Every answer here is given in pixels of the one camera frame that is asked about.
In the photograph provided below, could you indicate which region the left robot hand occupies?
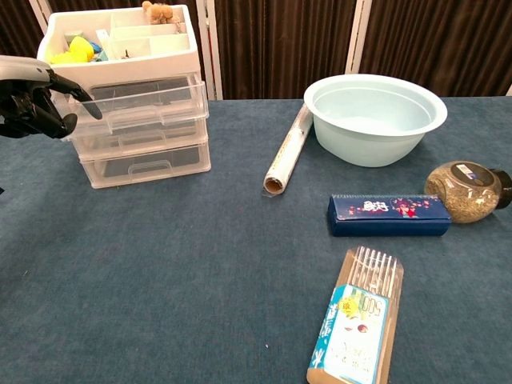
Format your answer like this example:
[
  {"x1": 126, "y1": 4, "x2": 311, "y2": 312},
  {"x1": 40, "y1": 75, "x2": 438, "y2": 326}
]
[{"x1": 0, "y1": 54, "x2": 104, "y2": 140}]

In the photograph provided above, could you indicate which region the white drawer organizer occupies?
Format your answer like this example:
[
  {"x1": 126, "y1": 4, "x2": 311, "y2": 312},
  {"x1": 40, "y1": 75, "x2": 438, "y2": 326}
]
[{"x1": 36, "y1": 4, "x2": 212, "y2": 190}]

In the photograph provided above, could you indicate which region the clear plastic drawer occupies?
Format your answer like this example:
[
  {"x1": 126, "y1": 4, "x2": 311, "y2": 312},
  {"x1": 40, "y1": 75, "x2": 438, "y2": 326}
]
[
  {"x1": 78, "y1": 139, "x2": 212, "y2": 190},
  {"x1": 70, "y1": 74, "x2": 210, "y2": 135},
  {"x1": 70, "y1": 118, "x2": 210, "y2": 162}
]

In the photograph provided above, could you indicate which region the large yellow round sponge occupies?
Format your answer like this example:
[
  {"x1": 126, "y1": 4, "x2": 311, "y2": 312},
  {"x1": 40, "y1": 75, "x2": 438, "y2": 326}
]
[{"x1": 50, "y1": 50, "x2": 78, "y2": 66}]

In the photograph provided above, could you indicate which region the yellow toy in tray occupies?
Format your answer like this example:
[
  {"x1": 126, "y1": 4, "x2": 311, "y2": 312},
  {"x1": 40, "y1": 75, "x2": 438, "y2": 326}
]
[{"x1": 69, "y1": 35, "x2": 95, "y2": 63}]

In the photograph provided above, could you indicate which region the teal clip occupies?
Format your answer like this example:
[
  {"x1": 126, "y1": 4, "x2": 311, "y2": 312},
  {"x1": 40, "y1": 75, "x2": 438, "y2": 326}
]
[{"x1": 90, "y1": 39, "x2": 110, "y2": 62}]

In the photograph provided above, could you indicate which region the white thermometer stick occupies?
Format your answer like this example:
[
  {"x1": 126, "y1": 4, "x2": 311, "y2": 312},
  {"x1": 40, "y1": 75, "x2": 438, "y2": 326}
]
[{"x1": 94, "y1": 29, "x2": 115, "y2": 61}]

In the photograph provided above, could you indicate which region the brown plush toy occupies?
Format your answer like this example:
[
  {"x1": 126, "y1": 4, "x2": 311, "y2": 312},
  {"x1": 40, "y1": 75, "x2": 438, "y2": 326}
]
[{"x1": 142, "y1": 0, "x2": 182, "y2": 26}]

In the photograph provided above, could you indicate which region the light blue plastic basin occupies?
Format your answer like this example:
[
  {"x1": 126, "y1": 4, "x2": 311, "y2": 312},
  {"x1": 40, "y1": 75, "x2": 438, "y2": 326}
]
[{"x1": 302, "y1": 74, "x2": 448, "y2": 168}]

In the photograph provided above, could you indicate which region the dark blue printed box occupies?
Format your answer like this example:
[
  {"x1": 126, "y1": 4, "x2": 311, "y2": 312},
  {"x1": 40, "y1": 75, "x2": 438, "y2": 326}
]
[{"x1": 327, "y1": 194, "x2": 452, "y2": 238}]

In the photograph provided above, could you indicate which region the brown white pouch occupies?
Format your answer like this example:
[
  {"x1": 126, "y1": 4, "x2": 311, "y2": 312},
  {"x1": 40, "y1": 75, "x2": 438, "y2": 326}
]
[{"x1": 306, "y1": 246, "x2": 405, "y2": 384}]

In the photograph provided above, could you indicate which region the round jar with black lid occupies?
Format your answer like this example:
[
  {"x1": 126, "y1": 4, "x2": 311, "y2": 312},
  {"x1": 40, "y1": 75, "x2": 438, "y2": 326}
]
[{"x1": 423, "y1": 160, "x2": 512, "y2": 224}]

